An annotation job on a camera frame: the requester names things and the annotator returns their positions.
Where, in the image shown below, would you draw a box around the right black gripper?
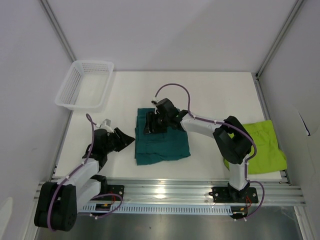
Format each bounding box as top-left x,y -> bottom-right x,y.
143,111 -> 170,135

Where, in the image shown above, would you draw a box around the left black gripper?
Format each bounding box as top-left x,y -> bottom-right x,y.
103,127 -> 135,154

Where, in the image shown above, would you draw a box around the teal green shorts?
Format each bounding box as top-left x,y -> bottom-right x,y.
134,108 -> 191,166

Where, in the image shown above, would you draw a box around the lime green shorts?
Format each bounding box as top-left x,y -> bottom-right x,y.
222,119 -> 287,175

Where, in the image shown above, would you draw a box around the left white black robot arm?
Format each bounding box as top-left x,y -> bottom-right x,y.
33,127 -> 135,232

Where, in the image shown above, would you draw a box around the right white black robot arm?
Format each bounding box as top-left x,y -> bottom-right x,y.
143,98 -> 254,202

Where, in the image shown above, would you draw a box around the white plastic basket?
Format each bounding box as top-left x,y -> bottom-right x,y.
54,60 -> 115,112

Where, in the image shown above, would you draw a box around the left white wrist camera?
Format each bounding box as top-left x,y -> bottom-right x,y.
98,118 -> 114,133

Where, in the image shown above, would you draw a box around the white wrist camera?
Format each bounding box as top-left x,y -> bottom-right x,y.
98,118 -> 114,133
151,97 -> 160,106

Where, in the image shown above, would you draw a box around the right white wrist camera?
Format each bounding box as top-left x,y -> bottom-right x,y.
151,97 -> 160,106

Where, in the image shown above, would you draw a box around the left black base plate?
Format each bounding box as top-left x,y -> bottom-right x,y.
98,185 -> 125,202

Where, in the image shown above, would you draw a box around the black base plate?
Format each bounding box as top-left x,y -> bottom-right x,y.
208,186 -> 259,204
98,185 -> 125,202

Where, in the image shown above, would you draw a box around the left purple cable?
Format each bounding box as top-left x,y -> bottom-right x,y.
47,113 -> 123,232

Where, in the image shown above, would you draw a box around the purple cable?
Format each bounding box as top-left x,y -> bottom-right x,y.
47,113 -> 123,232
154,83 -> 266,222

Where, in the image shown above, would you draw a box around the white slotted cable duct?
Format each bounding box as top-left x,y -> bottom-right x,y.
80,202 -> 232,216

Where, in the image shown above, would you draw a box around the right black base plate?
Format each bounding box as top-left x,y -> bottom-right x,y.
208,186 -> 259,204

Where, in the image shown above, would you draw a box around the right aluminium frame post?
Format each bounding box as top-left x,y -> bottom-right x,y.
254,0 -> 308,78

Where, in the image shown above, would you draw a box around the aluminium frame post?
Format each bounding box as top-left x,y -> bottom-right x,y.
38,0 -> 77,63
254,0 -> 308,78

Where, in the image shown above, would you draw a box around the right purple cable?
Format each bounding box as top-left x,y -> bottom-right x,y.
154,83 -> 266,222

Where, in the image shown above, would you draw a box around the left aluminium frame post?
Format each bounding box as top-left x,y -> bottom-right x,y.
38,0 -> 77,63

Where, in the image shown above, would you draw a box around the aluminium mounting rail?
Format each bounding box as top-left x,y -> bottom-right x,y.
107,178 -> 306,207

